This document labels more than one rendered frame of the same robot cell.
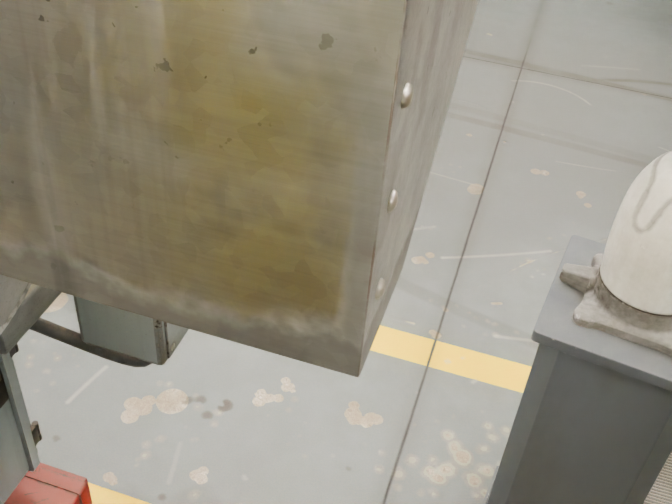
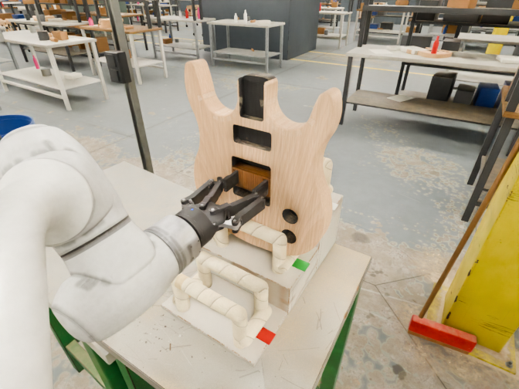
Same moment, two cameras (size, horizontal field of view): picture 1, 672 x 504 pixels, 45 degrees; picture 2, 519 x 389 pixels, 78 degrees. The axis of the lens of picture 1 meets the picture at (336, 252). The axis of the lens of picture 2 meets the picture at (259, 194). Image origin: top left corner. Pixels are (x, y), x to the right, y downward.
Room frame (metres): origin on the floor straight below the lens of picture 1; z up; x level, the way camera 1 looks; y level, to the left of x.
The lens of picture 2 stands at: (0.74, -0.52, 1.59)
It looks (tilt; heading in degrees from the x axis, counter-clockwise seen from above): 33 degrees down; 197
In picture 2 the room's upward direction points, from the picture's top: straight up
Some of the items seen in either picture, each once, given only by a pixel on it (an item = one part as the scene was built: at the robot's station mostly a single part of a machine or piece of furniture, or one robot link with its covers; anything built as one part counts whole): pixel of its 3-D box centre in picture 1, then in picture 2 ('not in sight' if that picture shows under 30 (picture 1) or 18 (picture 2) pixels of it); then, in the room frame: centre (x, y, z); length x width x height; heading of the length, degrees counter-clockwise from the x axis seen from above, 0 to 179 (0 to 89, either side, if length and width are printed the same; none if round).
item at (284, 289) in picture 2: not in sight; (258, 258); (0.15, -0.70, 0.98); 0.27 x 0.16 x 0.09; 75
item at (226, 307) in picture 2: not in sight; (207, 295); (0.34, -0.76, 1.04); 0.20 x 0.03 x 0.03; 74
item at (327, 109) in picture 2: not in sight; (318, 113); (0.18, -0.58, 1.40); 0.07 x 0.04 x 0.09; 74
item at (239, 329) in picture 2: not in sight; (239, 329); (0.36, -0.68, 0.99); 0.03 x 0.03 x 0.09
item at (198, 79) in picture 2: not in sight; (205, 86); (0.11, -0.83, 1.41); 0.07 x 0.04 x 0.10; 74
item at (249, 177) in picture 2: not in sight; (253, 178); (0.16, -0.71, 1.23); 0.10 x 0.03 x 0.05; 74
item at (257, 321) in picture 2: not in sight; (255, 324); (0.33, -0.65, 0.96); 0.11 x 0.03 x 0.03; 165
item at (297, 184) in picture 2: not in sight; (256, 170); (0.15, -0.70, 1.25); 0.35 x 0.04 x 0.40; 74
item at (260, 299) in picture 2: not in sight; (261, 301); (0.29, -0.65, 0.99); 0.03 x 0.03 x 0.09
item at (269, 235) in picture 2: not in sight; (248, 226); (0.19, -0.71, 1.12); 0.20 x 0.03 x 0.03; 74
